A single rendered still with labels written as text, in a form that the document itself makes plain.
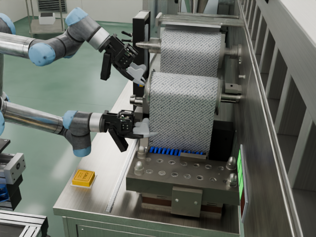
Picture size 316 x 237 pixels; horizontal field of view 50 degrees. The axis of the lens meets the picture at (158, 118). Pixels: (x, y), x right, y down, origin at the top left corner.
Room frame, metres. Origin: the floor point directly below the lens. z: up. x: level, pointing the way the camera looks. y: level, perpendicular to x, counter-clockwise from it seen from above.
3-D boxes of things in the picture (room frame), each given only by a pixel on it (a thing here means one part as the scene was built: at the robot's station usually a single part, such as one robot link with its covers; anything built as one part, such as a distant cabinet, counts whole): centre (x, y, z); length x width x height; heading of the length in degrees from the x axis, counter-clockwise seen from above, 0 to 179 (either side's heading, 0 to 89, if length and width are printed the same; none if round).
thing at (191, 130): (1.08, -0.08, 1.11); 0.23 x 0.01 x 0.18; 82
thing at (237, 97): (1.12, -0.26, 1.25); 0.07 x 0.04 x 0.04; 82
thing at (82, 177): (1.03, 0.28, 0.91); 0.07 x 0.07 x 0.02; 82
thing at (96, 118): (1.13, 0.23, 1.11); 0.08 x 0.05 x 0.08; 172
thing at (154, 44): (1.41, 0.02, 1.33); 0.06 x 0.06 x 0.06; 82
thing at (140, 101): (1.20, 0.06, 1.05); 0.06 x 0.05 x 0.31; 82
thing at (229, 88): (1.12, -0.27, 1.28); 0.06 x 0.05 x 0.02; 82
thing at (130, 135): (1.08, 0.09, 1.09); 0.09 x 0.05 x 0.02; 81
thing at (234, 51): (1.36, -0.29, 1.33); 0.07 x 0.07 x 0.07; 82
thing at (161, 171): (0.96, -0.11, 1.00); 0.40 x 0.16 x 0.06; 82
